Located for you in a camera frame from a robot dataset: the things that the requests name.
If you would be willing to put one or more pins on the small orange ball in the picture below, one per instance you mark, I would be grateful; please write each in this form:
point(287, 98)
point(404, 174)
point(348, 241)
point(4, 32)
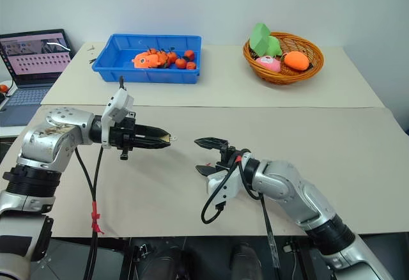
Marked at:
point(3, 89)

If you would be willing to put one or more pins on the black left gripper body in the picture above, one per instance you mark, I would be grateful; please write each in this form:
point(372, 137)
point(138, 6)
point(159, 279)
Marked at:
point(123, 136)

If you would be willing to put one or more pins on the dark rounded shape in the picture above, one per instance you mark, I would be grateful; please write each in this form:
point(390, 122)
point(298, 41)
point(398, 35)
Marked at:
point(244, 261)

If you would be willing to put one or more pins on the open grey laptop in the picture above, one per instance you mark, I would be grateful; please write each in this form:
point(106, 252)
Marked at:
point(28, 66)

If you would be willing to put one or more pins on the orange plush fruit toy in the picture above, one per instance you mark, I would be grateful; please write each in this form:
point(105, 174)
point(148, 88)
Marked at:
point(296, 60)

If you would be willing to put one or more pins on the red tape wrap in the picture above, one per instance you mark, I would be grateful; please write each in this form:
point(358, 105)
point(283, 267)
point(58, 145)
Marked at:
point(95, 217)

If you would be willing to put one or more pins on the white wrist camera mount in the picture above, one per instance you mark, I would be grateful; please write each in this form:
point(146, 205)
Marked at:
point(117, 104)
point(230, 187)

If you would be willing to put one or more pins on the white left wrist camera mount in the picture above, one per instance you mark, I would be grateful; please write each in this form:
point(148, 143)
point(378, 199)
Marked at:
point(117, 104)

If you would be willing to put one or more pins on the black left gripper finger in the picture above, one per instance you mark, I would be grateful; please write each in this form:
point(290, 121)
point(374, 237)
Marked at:
point(150, 131)
point(150, 143)

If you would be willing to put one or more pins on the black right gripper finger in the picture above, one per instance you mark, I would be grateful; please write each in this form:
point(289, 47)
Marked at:
point(212, 143)
point(206, 169)

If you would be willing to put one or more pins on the small dark stem pieces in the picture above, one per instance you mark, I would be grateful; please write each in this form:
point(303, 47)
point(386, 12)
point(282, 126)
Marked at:
point(91, 59)

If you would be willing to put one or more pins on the brass padlock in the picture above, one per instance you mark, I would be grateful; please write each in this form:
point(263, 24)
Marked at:
point(166, 138)

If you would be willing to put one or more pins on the small orange fruit toy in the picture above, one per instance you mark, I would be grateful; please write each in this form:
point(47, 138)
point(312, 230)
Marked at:
point(172, 57)
point(163, 56)
point(180, 63)
point(151, 51)
point(189, 55)
point(191, 66)

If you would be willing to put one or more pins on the orange toy fruits cluster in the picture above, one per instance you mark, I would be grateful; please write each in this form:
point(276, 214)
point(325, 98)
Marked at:
point(145, 60)

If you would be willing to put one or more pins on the green plush toy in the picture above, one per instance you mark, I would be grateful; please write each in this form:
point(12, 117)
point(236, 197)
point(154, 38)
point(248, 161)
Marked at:
point(262, 40)

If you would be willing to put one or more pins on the brown wicker basket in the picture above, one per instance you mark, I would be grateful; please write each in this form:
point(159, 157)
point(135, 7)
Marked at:
point(287, 77)

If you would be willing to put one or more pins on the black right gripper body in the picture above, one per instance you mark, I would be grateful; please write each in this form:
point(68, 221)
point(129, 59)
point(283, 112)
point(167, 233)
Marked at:
point(228, 158)

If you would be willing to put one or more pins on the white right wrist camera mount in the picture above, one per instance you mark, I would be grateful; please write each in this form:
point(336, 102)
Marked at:
point(230, 187)

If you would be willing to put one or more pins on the blue plastic bin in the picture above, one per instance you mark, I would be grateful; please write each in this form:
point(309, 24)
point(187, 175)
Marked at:
point(108, 66)

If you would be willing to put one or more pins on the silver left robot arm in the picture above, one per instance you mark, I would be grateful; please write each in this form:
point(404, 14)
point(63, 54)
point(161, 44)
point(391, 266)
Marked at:
point(48, 139)

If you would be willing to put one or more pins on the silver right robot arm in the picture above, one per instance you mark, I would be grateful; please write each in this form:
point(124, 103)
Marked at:
point(294, 190)

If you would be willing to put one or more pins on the pink plush toy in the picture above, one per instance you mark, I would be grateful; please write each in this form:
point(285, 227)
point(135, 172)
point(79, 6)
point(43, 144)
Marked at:
point(270, 63)

